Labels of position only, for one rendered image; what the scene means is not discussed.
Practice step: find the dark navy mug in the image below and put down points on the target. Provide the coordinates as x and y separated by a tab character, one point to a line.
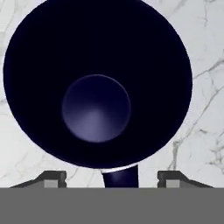
96	87

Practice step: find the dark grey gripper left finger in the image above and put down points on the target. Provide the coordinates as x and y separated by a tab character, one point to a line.
52	178

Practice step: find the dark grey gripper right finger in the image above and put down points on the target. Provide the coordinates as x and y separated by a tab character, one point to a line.
172	178

